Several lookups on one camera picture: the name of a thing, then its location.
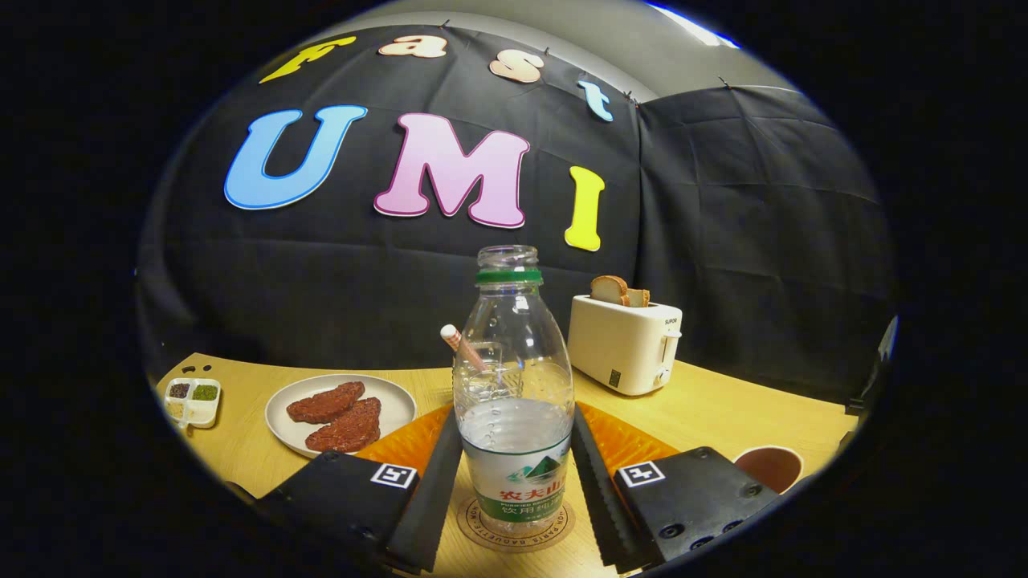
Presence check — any white seasoning dish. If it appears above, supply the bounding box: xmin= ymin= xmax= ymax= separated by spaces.
xmin=164 ymin=377 xmax=222 ymax=430

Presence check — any wooden table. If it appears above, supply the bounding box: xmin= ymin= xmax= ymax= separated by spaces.
xmin=153 ymin=352 xmax=860 ymax=578

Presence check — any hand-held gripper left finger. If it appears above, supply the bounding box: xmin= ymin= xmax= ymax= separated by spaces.
xmin=257 ymin=404 xmax=465 ymax=575

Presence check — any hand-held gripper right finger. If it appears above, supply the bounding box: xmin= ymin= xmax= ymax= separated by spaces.
xmin=572 ymin=401 xmax=781 ymax=575

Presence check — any striped straw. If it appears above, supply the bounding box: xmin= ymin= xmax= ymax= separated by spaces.
xmin=440 ymin=324 xmax=489 ymax=374

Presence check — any round wooden coaster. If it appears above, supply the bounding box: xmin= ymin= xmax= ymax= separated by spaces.
xmin=456 ymin=496 xmax=576 ymax=553

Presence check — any beige round plate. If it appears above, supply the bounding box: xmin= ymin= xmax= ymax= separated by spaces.
xmin=264 ymin=373 xmax=418 ymax=459

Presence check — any clear plastic juice bottle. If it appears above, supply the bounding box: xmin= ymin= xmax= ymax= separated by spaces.
xmin=452 ymin=245 xmax=576 ymax=537

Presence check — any black backdrop cloth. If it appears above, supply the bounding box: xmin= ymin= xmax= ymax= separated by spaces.
xmin=137 ymin=24 xmax=896 ymax=402

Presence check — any beige cup with wooden handle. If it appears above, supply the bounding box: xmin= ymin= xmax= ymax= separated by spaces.
xmin=732 ymin=446 xmax=805 ymax=495

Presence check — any cream toaster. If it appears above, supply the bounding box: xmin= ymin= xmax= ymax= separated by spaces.
xmin=567 ymin=294 xmax=683 ymax=397

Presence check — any brown meat patty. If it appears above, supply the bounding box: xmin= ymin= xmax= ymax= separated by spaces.
xmin=286 ymin=381 xmax=366 ymax=425
xmin=304 ymin=397 xmax=382 ymax=454

